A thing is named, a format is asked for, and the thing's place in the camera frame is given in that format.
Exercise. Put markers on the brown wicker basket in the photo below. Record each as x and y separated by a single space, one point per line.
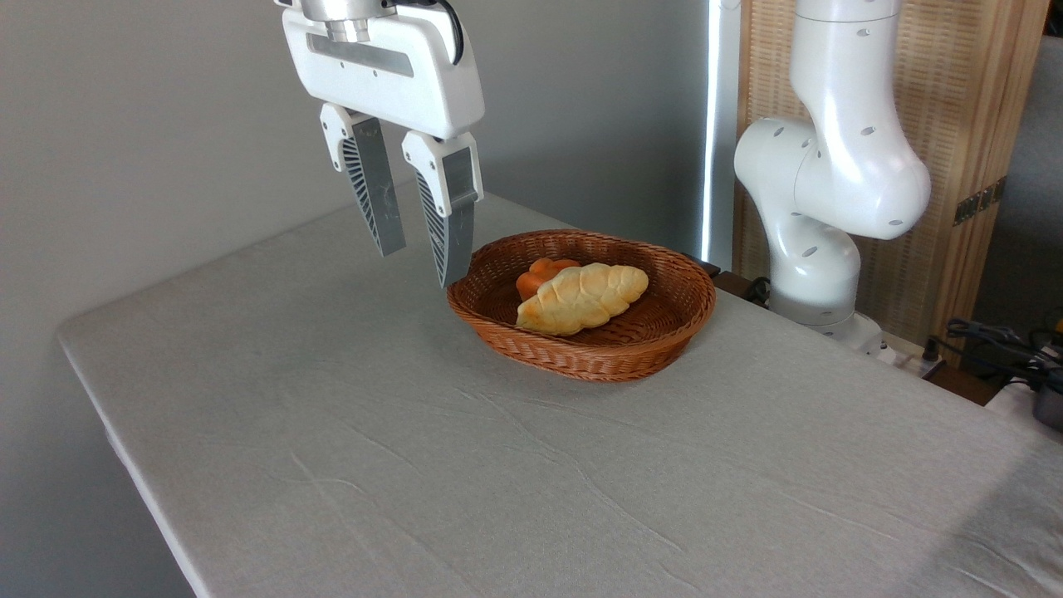
631 349

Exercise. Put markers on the dark metal screen hinge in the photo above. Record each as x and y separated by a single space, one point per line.
980 201

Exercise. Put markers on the white power strip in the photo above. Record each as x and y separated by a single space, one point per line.
905 357

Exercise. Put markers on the small orange muffin bread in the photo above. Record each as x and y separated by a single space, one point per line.
538 272

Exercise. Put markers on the grey tablecloth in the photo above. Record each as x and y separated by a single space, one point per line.
415 457

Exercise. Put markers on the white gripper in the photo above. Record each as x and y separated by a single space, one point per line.
382 87

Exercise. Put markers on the white vertical pole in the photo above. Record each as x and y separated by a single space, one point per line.
721 124

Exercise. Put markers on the braided golden bread loaf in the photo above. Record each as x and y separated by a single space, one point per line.
581 299

